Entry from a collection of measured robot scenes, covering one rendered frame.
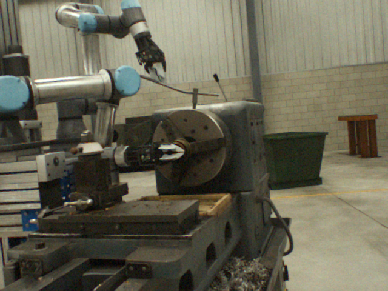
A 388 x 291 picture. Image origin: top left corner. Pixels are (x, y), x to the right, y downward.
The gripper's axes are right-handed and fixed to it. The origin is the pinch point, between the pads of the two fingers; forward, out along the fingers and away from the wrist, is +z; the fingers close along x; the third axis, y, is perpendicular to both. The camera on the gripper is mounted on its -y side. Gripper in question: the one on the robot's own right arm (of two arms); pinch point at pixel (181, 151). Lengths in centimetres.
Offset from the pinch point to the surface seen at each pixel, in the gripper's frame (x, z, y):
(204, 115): 12.5, 4.9, -15.8
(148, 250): -18, 11, 54
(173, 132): 7.0, -6.6, -9.7
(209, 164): -7.0, 5.1, -15.8
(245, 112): 12.4, 17.8, -33.6
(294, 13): 303, -22, -1069
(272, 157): -54, -36, -480
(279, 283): -72, 22, -58
